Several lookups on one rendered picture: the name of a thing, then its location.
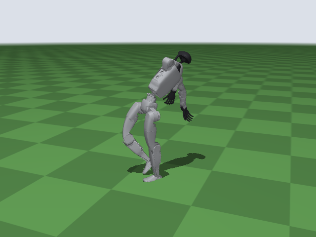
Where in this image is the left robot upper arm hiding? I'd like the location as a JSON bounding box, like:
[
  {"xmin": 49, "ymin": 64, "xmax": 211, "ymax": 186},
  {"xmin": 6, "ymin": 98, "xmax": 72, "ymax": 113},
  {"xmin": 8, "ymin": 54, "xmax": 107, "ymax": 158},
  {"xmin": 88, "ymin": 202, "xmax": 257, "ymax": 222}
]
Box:
[{"xmin": 162, "ymin": 57, "xmax": 182, "ymax": 69}]

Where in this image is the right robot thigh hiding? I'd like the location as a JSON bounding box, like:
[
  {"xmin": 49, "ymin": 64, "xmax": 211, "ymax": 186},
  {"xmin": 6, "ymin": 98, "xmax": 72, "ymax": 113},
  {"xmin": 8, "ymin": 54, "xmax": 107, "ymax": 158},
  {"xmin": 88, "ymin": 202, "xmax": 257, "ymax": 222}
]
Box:
[{"xmin": 122, "ymin": 102, "xmax": 143, "ymax": 144}]

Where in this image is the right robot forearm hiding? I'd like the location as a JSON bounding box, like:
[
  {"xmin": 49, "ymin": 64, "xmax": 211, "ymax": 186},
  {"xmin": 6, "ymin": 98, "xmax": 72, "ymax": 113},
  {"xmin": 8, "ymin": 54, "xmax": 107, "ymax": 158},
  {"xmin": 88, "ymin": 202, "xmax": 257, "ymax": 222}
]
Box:
[{"xmin": 179, "ymin": 96, "xmax": 187, "ymax": 109}]

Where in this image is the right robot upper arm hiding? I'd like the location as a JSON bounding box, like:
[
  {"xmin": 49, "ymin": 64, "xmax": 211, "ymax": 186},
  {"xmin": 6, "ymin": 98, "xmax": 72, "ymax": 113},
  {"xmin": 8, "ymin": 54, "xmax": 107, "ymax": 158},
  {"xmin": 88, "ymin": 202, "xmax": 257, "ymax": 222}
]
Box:
[{"xmin": 178, "ymin": 77, "xmax": 187, "ymax": 98}]

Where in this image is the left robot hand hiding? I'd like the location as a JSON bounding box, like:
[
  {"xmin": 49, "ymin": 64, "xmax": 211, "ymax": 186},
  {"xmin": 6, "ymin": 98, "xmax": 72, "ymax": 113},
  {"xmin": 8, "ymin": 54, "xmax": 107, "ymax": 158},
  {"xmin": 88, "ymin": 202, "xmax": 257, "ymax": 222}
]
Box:
[{"xmin": 163, "ymin": 90, "xmax": 176, "ymax": 105}]

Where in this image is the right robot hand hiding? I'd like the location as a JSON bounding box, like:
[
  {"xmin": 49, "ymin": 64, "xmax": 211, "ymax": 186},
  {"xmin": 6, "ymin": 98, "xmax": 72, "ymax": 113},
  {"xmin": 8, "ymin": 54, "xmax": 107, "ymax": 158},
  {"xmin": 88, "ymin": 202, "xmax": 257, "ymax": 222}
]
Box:
[{"xmin": 180, "ymin": 106, "xmax": 194, "ymax": 121}]

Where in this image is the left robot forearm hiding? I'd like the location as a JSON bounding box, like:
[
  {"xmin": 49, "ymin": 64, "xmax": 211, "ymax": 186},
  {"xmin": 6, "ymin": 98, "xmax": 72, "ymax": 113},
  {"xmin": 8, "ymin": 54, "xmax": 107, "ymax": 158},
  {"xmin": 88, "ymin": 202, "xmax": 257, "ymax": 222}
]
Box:
[{"xmin": 172, "ymin": 65, "xmax": 183, "ymax": 91}]

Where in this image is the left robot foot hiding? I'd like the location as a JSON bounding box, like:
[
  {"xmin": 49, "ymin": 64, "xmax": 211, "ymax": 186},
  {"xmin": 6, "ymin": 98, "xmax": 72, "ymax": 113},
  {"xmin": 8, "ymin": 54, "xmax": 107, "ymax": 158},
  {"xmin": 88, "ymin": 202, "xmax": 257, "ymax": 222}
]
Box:
[{"xmin": 143, "ymin": 175, "xmax": 162, "ymax": 182}]

